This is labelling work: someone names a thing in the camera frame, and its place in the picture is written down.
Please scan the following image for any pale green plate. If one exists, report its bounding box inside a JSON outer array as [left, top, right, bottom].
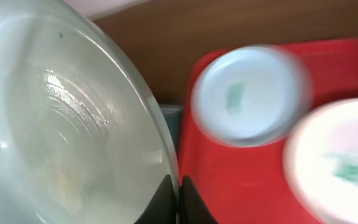
[[0, 1, 179, 224]]

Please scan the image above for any black water basin tray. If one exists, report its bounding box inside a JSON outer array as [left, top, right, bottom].
[[160, 105, 183, 153]]

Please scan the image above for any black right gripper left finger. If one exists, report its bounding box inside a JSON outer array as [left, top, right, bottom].
[[134, 175, 176, 224]]

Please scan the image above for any light blue plate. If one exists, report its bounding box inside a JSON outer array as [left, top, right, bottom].
[[191, 45, 311, 147]]

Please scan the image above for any white plate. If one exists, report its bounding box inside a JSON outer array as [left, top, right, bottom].
[[283, 98, 358, 223]]

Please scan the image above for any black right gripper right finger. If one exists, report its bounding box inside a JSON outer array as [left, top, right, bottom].
[[180, 176, 218, 224]]

